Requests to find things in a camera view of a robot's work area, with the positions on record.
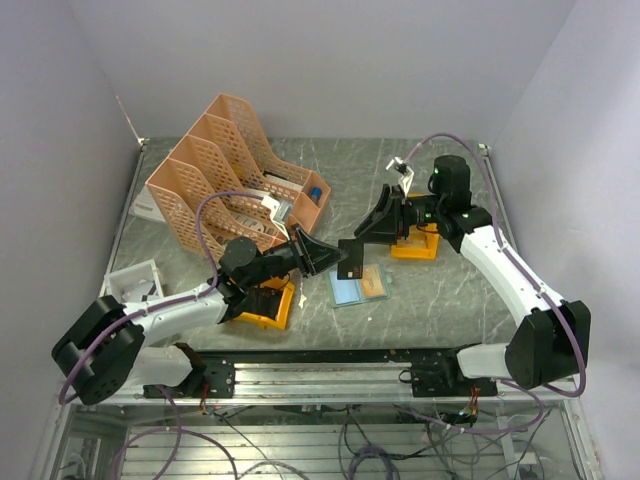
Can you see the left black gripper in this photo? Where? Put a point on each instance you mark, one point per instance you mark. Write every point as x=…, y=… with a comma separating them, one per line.
x=320, y=257

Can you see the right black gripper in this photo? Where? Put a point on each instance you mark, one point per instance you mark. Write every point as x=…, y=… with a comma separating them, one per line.
x=381, y=226

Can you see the black credit card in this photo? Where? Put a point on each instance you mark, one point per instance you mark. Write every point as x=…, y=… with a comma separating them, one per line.
x=350, y=267

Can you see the yellow bin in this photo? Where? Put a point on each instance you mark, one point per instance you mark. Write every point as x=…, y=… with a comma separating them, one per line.
x=269, y=304
x=418, y=246

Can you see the wood pattern credit card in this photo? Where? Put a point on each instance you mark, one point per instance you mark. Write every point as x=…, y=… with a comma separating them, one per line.
x=372, y=282

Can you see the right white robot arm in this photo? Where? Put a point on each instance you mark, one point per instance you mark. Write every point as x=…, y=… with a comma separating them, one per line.
x=551, y=340

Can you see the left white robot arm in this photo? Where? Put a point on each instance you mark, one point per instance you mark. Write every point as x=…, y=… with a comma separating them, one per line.
x=99, y=352

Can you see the blue cylinder in organizer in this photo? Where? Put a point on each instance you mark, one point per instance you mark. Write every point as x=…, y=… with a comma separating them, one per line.
x=316, y=195

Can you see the pink file organizer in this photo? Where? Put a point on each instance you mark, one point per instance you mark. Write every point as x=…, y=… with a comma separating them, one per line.
x=210, y=185

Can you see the white bin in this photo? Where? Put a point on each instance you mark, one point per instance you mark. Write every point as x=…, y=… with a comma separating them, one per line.
x=137, y=283

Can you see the white paper sheet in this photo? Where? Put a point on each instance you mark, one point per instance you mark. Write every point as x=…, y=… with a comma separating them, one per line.
x=144, y=206

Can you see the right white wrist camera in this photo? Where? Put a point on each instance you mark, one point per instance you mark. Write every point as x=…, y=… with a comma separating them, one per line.
x=405, y=172

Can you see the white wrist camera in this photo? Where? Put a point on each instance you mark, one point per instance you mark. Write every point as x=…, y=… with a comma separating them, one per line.
x=405, y=172
x=280, y=210

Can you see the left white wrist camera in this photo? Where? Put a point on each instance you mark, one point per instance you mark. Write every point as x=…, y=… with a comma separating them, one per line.
x=280, y=210

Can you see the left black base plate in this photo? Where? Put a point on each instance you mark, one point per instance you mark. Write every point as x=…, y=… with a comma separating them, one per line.
x=207, y=376

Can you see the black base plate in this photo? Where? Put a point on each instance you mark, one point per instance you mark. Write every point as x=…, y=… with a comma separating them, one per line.
x=207, y=376
x=447, y=382

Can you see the aluminium rail frame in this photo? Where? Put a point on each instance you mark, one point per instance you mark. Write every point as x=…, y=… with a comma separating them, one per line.
x=370, y=377

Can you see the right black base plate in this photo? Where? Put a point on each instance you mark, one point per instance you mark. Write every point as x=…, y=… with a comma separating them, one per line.
x=447, y=382

